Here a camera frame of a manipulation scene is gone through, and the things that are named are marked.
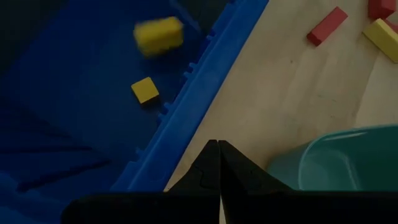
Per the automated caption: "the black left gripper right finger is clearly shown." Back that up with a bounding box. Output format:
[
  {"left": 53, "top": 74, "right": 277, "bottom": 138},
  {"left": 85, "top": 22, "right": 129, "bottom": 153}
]
[{"left": 219, "top": 140, "right": 294, "bottom": 193}]

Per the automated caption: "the long red block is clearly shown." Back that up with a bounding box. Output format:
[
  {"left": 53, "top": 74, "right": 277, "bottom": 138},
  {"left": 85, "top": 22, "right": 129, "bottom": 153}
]
[{"left": 306, "top": 6, "right": 349, "bottom": 47}]

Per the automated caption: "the small yellow cube block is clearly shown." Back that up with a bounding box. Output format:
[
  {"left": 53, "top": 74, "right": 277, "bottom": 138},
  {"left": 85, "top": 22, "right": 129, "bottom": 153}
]
[{"left": 130, "top": 77, "right": 160, "bottom": 106}]

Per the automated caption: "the yellow rectangular block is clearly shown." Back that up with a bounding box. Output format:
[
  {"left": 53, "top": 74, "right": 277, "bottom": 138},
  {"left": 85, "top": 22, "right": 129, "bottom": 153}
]
[{"left": 132, "top": 16, "right": 185, "bottom": 58}]

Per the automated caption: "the red rectangular block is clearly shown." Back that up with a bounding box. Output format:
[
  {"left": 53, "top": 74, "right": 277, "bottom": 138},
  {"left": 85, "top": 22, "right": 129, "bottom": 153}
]
[
  {"left": 385, "top": 18, "right": 398, "bottom": 34},
  {"left": 368, "top": 0, "right": 398, "bottom": 20}
]

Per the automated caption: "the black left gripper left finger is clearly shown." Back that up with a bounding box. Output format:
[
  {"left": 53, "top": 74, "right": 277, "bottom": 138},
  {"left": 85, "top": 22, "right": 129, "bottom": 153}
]
[{"left": 169, "top": 139, "right": 221, "bottom": 192}]

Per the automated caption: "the large blue plastic bin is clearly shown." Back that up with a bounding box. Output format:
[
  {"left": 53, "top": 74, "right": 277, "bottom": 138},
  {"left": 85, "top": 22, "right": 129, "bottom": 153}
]
[{"left": 0, "top": 0, "right": 271, "bottom": 224}]

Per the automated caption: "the long yellow block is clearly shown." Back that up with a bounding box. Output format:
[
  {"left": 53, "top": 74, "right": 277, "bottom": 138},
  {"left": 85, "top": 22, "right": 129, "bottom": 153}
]
[{"left": 361, "top": 17, "right": 398, "bottom": 64}]

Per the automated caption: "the teal plastic basket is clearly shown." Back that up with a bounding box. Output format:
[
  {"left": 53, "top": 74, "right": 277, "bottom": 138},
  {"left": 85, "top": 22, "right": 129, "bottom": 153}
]
[{"left": 266, "top": 124, "right": 398, "bottom": 192}]

